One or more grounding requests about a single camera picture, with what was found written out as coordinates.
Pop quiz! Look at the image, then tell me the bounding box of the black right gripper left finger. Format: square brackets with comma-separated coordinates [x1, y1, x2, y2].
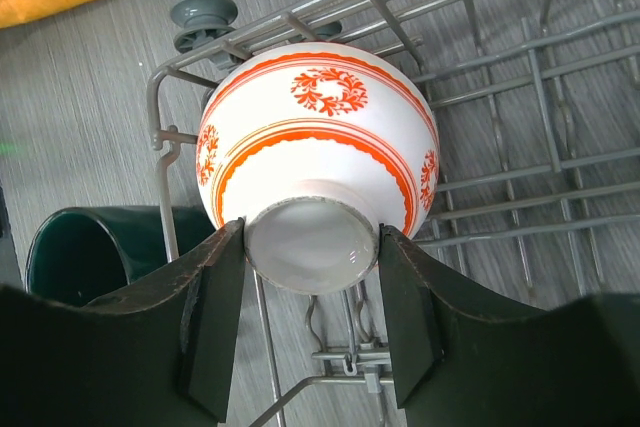
[1, 219, 245, 426]

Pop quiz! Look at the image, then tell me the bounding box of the dark green mug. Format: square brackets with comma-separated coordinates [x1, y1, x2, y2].
[24, 204, 217, 308]

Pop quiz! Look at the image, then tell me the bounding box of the white red patterned bowl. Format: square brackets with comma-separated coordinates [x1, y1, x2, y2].
[195, 42, 440, 295]

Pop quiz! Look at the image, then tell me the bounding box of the grey wire dish rack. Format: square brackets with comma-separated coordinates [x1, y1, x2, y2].
[145, 0, 640, 427]

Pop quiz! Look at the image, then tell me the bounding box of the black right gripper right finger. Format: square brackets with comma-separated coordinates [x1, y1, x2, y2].
[379, 226, 639, 426]

